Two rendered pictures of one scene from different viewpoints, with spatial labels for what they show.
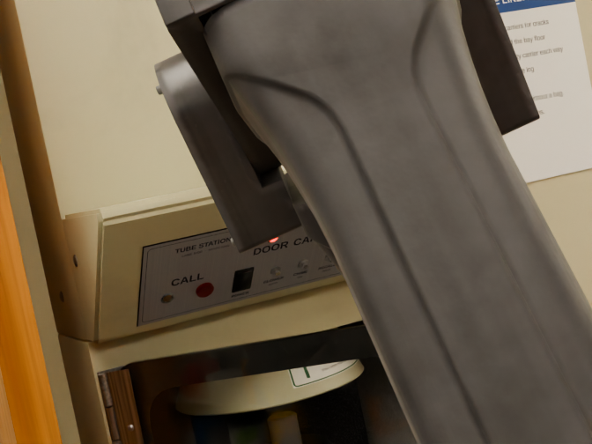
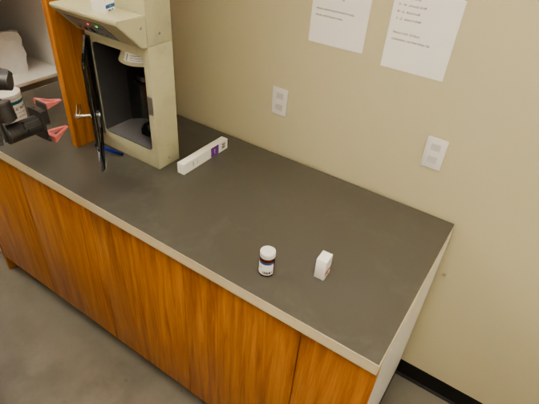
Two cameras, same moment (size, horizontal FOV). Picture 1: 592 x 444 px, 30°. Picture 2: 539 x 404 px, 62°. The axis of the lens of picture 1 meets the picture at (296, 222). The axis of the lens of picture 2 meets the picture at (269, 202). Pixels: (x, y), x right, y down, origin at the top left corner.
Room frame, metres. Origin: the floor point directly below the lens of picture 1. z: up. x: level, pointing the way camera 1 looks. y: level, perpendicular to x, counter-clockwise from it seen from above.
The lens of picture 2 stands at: (0.50, -1.55, 1.90)
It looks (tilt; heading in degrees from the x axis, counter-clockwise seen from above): 36 degrees down; 55
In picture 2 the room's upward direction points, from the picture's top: 5 degrees clockwise
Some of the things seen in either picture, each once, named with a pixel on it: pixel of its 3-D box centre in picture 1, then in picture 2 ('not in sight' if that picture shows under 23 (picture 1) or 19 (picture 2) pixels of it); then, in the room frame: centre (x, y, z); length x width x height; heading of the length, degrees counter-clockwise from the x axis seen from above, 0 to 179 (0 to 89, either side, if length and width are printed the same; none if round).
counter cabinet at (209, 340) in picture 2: not in sight; (180, 254); (1.04, -0.10, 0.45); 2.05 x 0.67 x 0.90; 114
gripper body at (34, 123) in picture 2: not in sight; (31, 125); (0.59, -0.08, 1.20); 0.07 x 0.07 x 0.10; 24
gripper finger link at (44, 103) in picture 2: not in sight; (49, 107); (0.65, -0.05, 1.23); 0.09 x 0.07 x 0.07; 24
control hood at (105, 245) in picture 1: (289, 234); (98, 25); (0.86, 0.01, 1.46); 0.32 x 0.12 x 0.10; 114
